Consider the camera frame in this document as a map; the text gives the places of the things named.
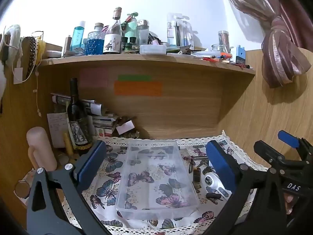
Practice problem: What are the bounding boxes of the glass bottle with blue beads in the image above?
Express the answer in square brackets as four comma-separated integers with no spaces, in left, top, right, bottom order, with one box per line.
[86,23,105,56]

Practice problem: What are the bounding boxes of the hanging blister packs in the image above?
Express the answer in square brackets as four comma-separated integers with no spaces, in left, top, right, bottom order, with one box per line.
[167,13,194,48]

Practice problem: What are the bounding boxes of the brown tube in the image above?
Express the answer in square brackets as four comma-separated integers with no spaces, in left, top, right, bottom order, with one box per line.
[64,36,72,56]

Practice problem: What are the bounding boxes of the white paper tag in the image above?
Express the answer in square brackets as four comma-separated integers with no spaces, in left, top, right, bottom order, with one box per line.
[116,121,135,135]

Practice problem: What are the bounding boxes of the round pocket mirror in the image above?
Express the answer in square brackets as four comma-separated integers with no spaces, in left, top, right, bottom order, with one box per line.
[14,180,31,199]

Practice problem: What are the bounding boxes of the frosted bottle silver cap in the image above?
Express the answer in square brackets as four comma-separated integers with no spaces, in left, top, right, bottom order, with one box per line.
[136,19,150,46]

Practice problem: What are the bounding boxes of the yellow stick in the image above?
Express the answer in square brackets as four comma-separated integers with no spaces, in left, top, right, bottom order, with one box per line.
[63,133,74,157]

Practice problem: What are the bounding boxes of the striped mauve curtain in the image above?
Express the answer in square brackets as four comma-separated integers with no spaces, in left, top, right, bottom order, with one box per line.
[216,0,313,89]

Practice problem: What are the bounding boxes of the blue and white box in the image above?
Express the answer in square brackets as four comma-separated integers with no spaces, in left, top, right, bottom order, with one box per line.
[235,45,246,64]

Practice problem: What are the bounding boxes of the white fluffy cloth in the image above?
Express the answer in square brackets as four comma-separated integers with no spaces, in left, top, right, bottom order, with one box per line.
[0,24,23,92]

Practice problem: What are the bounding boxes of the small brown bottle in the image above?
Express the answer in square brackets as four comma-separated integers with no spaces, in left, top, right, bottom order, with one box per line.
[193,167,201,189]

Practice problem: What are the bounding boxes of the clear plastic storage box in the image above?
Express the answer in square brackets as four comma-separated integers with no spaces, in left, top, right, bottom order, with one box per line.
[115,139,201,221]

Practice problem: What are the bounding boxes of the wooden shelf board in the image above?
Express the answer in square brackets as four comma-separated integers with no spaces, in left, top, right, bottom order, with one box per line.
[39,51,256,75]

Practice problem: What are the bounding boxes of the stack of books and papers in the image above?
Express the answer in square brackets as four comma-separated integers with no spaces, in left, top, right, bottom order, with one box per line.
[50,92,140,139]

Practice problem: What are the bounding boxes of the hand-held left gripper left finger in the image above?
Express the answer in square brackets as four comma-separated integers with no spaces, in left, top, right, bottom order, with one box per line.
[26,140,111,235]

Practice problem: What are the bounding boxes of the small clear lidded case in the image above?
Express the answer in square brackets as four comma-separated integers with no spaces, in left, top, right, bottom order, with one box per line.
[139,44,167,55]

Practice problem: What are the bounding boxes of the pink sticky note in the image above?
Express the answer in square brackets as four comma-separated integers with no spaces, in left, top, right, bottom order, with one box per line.
[79,68,108,88]

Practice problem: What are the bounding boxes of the white handwritten note paper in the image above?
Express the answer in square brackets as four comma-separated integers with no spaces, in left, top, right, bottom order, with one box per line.
[47,113,69,149]

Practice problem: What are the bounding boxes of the white charger plug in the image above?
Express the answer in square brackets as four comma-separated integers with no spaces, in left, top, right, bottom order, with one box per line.
[204,171,232,199]

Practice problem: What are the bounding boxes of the pink mug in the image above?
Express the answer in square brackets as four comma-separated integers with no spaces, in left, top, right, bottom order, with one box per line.
[26,126,58,172]

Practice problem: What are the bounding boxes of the tall blue liquid bottle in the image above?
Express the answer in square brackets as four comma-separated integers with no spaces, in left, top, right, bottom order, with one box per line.
[70,21,86,52]

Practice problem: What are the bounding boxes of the green pump bottle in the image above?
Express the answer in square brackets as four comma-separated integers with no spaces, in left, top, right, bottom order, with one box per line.
[125,12,139,39]

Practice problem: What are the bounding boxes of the orange sticky note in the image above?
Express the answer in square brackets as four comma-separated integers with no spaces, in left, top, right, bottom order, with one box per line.
[114,81,163,97]

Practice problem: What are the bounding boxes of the clear corked bottle white label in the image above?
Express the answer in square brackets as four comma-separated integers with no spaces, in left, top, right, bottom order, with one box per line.
[102,7,122,55]

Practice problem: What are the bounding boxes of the silver hex key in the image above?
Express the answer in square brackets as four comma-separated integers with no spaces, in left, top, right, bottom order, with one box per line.
[188,155,209,175]

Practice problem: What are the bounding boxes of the butterfly print lace tablecloth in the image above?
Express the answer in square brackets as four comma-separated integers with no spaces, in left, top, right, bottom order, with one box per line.
[61,130,269,235]

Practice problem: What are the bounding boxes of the person's right hand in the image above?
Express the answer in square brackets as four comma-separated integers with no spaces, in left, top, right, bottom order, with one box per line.
[284,193,295,216]

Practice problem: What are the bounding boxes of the dark wine bottle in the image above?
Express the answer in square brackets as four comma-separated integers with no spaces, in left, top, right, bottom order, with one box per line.
[67,78,94,155]

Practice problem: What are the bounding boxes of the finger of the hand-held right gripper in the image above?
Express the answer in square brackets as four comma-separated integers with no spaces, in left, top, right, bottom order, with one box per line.
[278,130,313,161]
[254,140,302,166]

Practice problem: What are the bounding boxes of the hanging headbands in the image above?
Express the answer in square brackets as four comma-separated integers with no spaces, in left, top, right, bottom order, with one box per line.
[24,30,46,79]

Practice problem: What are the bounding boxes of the white charger with cable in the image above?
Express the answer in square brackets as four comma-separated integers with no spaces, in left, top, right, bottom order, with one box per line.
[5,28,41,115]

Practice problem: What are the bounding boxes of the green sticky note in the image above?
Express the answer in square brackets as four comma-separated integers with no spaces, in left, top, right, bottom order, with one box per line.
[118,75,152,82]

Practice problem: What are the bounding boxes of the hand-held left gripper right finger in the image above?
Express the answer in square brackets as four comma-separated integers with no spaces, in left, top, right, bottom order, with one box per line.
[206,140,287,235]

